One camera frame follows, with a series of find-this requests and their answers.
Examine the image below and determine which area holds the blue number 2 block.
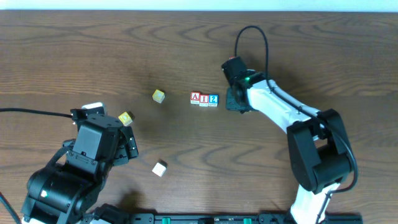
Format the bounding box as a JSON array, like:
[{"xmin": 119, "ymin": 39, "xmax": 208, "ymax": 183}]
[{"xmin": 208, "ymin": 95, "xmax": 219, "ymax": 107}]

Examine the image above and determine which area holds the red letter I block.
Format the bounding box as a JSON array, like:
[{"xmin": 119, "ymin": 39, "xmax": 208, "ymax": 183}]
[{"xmin": 199, "ymin": 95, "xmax": 209, "ymax": 107}]

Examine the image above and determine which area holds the red letter A block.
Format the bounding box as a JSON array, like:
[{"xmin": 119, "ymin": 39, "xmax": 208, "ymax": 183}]
[{"xmin": 190, "ymin": 91, "xmax": 201, "ymax": 105}]

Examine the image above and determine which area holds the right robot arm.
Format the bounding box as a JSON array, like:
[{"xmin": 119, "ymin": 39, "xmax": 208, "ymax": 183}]
[{"xmin": 221, "ymin": 57, "xmax": 361, "ymax": 223}]

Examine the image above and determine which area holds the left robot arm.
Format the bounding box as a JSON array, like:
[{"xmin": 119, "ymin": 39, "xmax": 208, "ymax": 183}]
[{"xmin": 21, "ymin": 103, "xmax": 138, "ymax": 223}]

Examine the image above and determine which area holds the yellow block lower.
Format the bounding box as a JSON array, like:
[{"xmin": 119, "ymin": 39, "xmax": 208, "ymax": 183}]
[{"xmin": 118, "ymin": 111, "xmax": 135, "ymax": 126}]

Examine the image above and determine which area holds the yellow block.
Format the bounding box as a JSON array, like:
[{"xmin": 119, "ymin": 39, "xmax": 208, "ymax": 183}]
[
  {"xmin": 152, "ymin": 90, "xmax": 165, "ymax": 103},
  {"xmin": 118, "ymin": 111, "xmax": 135, "ymax": 126}
]

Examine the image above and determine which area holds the plain cream wooden block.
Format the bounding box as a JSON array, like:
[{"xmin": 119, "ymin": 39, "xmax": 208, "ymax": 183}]
[{"xmin": 152, "ymin": 162, "xmax": 167, "ymax": 177}]

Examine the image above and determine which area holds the yellow block upper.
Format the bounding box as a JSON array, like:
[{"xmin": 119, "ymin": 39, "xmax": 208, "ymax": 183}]
[{"xmin": 152, "ymin": 90, "xmax": 165, "ymax": 103}]

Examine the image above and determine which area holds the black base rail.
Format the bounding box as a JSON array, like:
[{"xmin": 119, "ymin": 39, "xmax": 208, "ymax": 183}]
[{"xmin": 129, "ymin": 212, "xmax": 364, "ymax": 224}]

